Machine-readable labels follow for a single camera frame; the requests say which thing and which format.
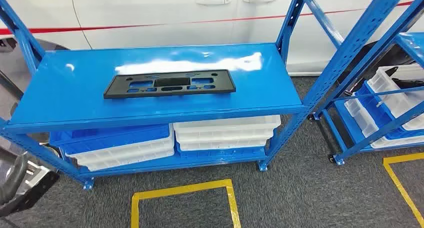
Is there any blue wheeled shelf rack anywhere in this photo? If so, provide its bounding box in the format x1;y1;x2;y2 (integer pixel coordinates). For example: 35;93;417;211
308;0;424;166

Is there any black plastic frame part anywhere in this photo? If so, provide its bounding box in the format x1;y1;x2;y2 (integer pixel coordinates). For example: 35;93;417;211
103;69;237;100

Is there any white car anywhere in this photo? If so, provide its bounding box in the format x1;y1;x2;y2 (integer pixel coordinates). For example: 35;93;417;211
0;0;424;76

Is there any blue metal shelf rack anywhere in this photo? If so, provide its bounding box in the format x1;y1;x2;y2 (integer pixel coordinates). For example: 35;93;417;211
0;0;413;191

